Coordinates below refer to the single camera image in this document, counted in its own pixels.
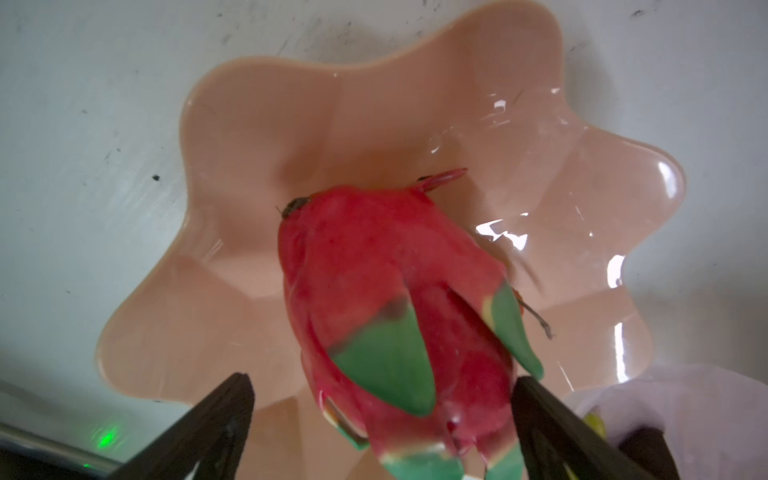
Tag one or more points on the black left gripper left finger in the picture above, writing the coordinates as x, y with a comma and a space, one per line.
206, 443

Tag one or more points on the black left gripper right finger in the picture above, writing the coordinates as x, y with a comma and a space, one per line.
555, 442

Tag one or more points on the yellow lemon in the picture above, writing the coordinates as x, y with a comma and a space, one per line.
596, 423

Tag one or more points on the pink plastic bag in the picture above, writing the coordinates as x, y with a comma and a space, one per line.
714, 420

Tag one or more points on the red dragon fruit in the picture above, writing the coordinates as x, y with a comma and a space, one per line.
411, 335

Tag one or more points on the peach fruit plate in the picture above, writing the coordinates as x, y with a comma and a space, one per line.
559, 202

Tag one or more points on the dark purple mangosteen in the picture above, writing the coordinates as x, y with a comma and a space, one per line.
647, 447

